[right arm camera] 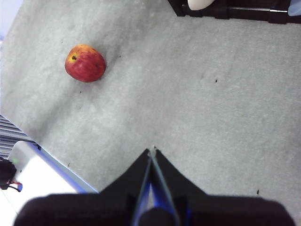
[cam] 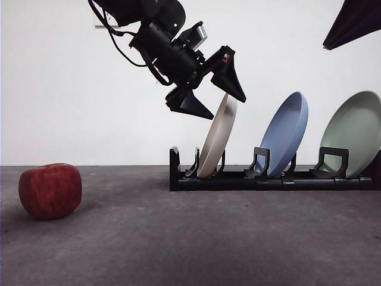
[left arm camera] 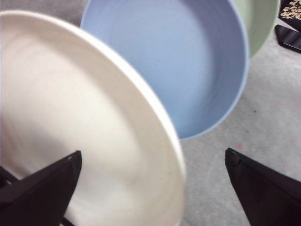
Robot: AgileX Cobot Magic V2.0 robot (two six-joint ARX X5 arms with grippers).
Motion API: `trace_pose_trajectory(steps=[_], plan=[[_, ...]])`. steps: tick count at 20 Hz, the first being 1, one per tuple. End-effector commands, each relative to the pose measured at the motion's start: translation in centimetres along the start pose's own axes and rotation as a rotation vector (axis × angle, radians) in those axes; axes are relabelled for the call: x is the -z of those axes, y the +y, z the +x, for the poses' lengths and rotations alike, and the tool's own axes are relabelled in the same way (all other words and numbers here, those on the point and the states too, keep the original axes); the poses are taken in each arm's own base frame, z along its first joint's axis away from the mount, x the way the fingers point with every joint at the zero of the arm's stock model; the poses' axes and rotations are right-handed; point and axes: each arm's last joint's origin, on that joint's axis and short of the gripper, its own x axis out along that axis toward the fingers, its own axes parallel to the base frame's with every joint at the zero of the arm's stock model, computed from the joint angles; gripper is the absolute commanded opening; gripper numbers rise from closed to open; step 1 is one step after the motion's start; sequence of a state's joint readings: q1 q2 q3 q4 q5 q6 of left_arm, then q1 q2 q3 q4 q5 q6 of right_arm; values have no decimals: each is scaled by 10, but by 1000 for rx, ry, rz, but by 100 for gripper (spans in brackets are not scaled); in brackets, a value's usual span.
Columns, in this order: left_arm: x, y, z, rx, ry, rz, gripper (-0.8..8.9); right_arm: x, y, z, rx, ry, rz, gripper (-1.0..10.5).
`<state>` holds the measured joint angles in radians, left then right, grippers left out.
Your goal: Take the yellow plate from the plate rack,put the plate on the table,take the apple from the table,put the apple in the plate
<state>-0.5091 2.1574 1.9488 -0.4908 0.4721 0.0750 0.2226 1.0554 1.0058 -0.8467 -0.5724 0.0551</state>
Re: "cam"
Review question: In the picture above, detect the green plate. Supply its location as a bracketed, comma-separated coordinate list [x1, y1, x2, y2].
[320, 91, 381, 179]

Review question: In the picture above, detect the black plate rack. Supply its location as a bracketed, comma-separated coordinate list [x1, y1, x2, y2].
[168, 147, 373, 192]

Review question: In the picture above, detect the blue plate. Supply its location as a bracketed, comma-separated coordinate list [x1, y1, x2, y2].
[260, 91, 310, 179]

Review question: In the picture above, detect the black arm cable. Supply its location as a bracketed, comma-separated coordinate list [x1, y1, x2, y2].
[88, 0, 168, 86]

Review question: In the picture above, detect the pale yellow plate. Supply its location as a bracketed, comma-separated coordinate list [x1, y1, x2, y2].
[196, 92, 238, 179]

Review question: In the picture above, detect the red apple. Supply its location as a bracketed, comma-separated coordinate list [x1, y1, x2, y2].
[18, 162, 83, 222]

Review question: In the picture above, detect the white wall socket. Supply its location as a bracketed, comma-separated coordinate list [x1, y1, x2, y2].
[95, 17, 120, 30]

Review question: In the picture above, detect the pale grey wrist camera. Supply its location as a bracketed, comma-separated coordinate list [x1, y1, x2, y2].
[178, 21, 208, 50]

